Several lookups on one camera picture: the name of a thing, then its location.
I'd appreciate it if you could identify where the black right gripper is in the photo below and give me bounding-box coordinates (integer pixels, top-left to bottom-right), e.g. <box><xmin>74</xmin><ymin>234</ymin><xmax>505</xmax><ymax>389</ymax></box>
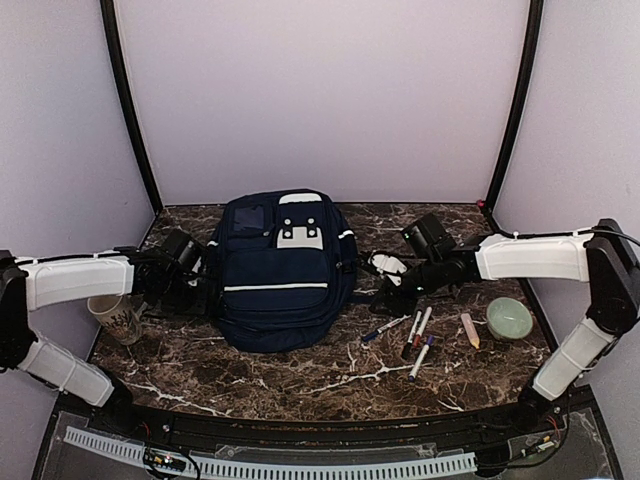
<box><xmin>369</xmin><ymin>255</ymin><xmax>446</xmax><ymax>319</ymax></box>

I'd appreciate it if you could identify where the navy blue student backpack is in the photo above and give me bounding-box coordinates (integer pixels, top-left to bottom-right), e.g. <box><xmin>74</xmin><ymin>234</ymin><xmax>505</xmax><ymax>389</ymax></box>
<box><xmin>207</xmin><ymin>189</ymin><xmax>358</xmax><ymax>353</ymax></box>

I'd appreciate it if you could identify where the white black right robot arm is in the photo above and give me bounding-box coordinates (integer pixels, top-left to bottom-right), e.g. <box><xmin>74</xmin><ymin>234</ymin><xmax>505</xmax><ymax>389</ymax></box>
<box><xmin>366</xmin><ymin>214</ymin><xmax>639</xmax><ymax>434</ymax></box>

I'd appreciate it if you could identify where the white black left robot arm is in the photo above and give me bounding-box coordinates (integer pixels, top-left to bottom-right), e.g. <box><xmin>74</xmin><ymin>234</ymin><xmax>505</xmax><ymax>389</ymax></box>
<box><xmin>1</xmin><ymin>230</ymin><xmax>207</xmax><ymax>436</ymax></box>

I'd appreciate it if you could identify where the white marker blue cap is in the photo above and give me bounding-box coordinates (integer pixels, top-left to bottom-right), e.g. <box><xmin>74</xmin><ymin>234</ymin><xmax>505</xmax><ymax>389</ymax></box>
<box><xmin>361</xmin><ymin>316</ymin><xmax>408</xmax><ymax>343</ymax></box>

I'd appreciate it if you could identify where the white marker red cap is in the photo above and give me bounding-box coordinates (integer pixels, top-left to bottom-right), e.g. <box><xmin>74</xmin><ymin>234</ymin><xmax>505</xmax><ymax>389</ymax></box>
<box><xmin>412</xmin><ymin>306</ymin><xmax>432</xmax><ymax>348</ymax></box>

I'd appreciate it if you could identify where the white marker black cap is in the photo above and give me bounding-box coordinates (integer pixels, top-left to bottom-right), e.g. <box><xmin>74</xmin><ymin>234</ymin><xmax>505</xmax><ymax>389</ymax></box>
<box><xmin>401</xmin><ymin>309</ymin><xmax>423</xmax><ymax>360</ymax></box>

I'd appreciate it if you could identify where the white marker purple cap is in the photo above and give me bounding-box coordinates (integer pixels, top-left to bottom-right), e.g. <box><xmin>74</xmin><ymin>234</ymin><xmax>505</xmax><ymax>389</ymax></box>
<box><xmin>408</xmin><ymin>335</ymin><xmax>434</xmax><ymax>382</ymax></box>

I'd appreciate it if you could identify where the cream patterned ceramic mug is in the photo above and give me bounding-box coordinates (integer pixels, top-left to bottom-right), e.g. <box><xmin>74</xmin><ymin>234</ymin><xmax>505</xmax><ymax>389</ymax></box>
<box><xmin>87</xmin><ymin>295</ymin><xmax>142</xmax><ymax>346</ymax></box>

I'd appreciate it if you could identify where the pale green ceramic bowl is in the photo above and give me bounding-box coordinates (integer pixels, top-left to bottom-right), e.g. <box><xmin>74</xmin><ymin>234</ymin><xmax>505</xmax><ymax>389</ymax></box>
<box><xmin>486</xmin><ymin>297</ymin><xmax>534</xmax><ymax>341</ymax></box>

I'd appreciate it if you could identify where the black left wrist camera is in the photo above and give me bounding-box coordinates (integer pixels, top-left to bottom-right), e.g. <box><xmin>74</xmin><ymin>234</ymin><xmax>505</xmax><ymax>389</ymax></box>
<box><xmin>159</xmin><ymin>229</ymin><xmax>204</xmax><ymax>273</ymax></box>

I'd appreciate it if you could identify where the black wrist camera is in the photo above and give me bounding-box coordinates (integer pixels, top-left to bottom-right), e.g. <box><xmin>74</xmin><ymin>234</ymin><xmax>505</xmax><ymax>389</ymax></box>
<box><xmin>159</xmin><ymin>229</ymin><xmax>204</xmax><ymax>273</ymax></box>
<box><xmin>401</xmin><ymin>213</ymin><xmax>456</xmax><ymax>262</ymax></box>

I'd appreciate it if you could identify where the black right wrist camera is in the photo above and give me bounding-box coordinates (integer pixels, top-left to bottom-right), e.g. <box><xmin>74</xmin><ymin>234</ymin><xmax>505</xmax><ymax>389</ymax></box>
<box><xmin>401</xmin><ymin>213</ymin><xmax>456</xmax><ymax>262</ymax></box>

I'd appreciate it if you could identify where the black front mounting rail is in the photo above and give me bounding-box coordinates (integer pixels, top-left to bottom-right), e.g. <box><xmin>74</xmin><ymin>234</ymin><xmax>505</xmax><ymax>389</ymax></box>
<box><xmin>54</xmin><ymin>387</ymin><xmax>591</xmax><ymax>451</ymax></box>

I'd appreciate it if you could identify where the grey slotted cable duct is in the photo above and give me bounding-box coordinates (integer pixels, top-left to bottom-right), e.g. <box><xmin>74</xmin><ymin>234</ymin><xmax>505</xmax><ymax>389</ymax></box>
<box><xmin>63</xmin><ymin>427</ymin><xmax>477</xmax><ymax>479</ymax></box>

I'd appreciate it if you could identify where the black left corner post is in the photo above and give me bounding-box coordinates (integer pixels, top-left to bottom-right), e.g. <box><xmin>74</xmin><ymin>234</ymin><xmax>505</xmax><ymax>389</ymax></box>
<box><xmin>99</xmin><ymin>0</ymin><xmax>164</xmax><ymax>215</ymax></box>

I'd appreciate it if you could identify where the black corner post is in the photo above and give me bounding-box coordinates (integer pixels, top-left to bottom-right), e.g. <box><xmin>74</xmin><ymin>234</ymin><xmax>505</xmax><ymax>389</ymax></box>
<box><xmin>99</xmin><ymin>0</ymin><xmax>164</xmax><ymax>215</ymax></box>
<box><xmin>484</xmin><ymin>0</ymin><xmax>544</xmax><ymax>215</ymax></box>

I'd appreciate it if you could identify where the black right corner post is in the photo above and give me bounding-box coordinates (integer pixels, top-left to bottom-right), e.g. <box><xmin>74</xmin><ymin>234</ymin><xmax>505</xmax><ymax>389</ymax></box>
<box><xmin>484</xmin><ymin>0</ymin><xmax>544</xmax><ymax>215</ymax></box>

